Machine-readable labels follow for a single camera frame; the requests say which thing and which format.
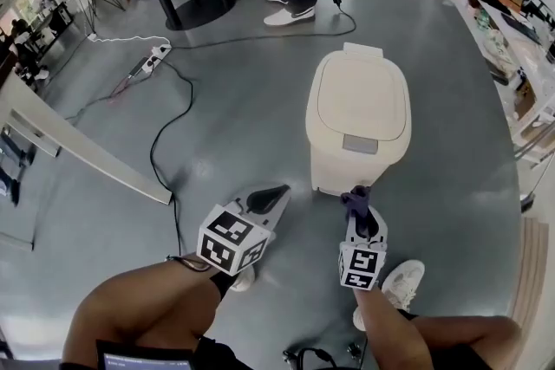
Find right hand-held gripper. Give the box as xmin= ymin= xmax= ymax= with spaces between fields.
xmin=337 ymin=205 xmax=389 ymax=289

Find white power strip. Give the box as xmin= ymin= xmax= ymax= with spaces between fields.
xmin=141 ymin=45 xmax=173 ymax=75

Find white desk brown top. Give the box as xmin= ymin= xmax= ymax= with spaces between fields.
xmin=0 ymin=68 xmax=174 ymax=252

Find person's right white sneaker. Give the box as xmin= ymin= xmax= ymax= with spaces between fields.
xmin=353 ymin=259 xmax=426 ymax=333

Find person's right forearm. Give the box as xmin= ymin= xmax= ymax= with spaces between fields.
xmin=351 ymin=285 xmax=434 ymax=370

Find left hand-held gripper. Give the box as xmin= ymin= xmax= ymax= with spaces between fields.
xmin=197 ymin=184 xmax=291 ymax=276

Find beige plastic trash bin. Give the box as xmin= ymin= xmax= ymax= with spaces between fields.
xmin=305 ymin=42 xmax=412 ymax=195

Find person's left forearm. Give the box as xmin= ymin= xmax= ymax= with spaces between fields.
xmin=64 ymin=256 xmax=218 ymax=339

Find floor squeegee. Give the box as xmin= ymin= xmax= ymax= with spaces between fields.
xmin=518 ymin=155 xmax=555 ymax=213

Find dark purple cloth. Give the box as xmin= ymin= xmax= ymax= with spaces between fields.
xmin=340 ymin=185 xmax=372 ymax=222

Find long black cable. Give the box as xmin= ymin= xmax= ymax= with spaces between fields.
xmin=171 ymin=6 xmax=357 ymax=51

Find black tablet screen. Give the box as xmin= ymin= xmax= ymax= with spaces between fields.
xmin=95 ymin=340 xmax=195 ymax=370

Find person's leg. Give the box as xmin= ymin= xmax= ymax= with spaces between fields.
xmin=99 ymin=272 xmax=238 ymax=360
xmin=407 ymin=314 xmax=524 ymax=370

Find looped black cable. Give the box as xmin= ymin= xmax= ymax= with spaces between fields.
xmin=64 ymin=60 xmax=194 ymax=261

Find black phone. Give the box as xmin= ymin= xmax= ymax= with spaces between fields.
xmin=128 ymin=57 xmax=148 ymax=79

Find red wires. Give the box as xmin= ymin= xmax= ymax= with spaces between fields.
xmin=106 ymin=75 xmax=135 ymax=105

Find person's left leg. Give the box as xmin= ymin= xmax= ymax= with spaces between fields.
xmin=99 ymin=272 xmax=238 ymax=360

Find person's right leg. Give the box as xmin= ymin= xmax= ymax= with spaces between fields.
xmin=407 ymin=314 xmax=524 ymax=370

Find gripper wire bundle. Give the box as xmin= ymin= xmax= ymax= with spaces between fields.
xmin=166 ymin=254 xmax=213 ymax=274

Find white shelving unit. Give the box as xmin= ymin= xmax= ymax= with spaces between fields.
xmin=427 ymin=0 xmax=555 ymax=164

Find white cable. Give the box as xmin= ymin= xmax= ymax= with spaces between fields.
xmin=88 ymin=33 xmax=170 ymax=53

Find person's left white sneaker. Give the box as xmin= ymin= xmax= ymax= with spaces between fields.
xmin=229 ymin=266 xmax=256 ymax=292

